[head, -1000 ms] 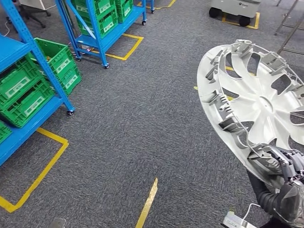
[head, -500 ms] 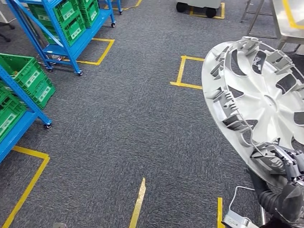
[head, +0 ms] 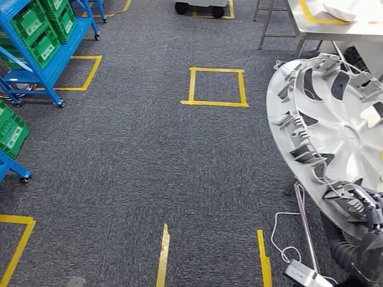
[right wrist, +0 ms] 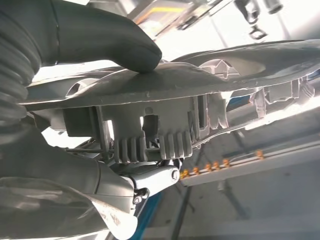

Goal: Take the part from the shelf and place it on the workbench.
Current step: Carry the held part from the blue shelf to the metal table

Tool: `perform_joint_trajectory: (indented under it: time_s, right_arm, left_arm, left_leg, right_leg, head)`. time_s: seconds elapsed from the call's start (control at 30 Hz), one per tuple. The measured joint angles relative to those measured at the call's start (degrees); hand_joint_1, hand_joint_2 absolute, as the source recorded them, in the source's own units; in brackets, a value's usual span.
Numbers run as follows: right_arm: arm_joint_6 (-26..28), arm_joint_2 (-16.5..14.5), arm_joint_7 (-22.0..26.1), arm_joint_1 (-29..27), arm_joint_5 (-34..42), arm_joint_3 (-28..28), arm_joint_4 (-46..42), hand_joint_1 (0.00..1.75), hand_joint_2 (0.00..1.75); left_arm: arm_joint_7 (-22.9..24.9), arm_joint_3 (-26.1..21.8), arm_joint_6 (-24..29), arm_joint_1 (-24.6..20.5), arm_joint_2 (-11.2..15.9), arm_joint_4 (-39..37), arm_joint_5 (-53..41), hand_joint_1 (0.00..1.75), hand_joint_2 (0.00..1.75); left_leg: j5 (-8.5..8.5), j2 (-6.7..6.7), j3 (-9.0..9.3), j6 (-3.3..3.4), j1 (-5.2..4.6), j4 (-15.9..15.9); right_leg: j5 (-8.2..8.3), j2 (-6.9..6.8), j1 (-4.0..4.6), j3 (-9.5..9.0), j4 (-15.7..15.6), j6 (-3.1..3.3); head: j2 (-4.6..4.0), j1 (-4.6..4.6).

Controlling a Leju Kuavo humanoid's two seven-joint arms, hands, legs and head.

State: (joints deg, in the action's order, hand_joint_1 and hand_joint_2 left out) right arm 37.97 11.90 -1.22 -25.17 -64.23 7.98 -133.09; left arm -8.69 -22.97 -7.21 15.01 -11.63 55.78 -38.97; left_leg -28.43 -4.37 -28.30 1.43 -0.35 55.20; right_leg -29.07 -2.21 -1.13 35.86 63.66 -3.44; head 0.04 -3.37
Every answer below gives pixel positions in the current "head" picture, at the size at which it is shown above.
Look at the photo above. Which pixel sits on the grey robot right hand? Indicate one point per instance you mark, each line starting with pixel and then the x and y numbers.
pixel 372 253

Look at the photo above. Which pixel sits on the grey plastic wheel cover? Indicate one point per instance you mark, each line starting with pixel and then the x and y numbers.
pixel 353 138

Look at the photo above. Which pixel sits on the stainless steel workbench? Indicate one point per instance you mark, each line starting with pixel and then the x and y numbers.
pixel 328 29

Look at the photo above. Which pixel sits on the steel rod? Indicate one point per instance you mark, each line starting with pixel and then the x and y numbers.
pixel 307 229

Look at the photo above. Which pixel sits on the yellow floor tape strip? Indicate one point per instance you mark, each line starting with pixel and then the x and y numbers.
pixel 264 261
pixel 163 257

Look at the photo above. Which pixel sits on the white curved plastic piece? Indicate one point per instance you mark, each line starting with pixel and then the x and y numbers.
pixel 341 14

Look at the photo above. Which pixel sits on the yellow floor tape square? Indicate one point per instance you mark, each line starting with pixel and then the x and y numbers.
pixel 230 10
pixel 17 219
pixel 191 87
pixel 127 6

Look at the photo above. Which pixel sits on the white wheeled cart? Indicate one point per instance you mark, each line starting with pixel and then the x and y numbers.
pixel 203 3

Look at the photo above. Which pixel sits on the green plastic crate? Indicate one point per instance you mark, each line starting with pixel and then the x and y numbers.
pixel 7 59
pixel 64 25
pixel 29 23
pixel 44 49
pixel 15 136

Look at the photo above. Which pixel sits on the silver round disc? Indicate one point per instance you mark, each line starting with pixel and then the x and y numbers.
pixel 10 95

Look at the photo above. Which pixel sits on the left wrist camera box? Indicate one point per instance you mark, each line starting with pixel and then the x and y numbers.
pixel 75 282

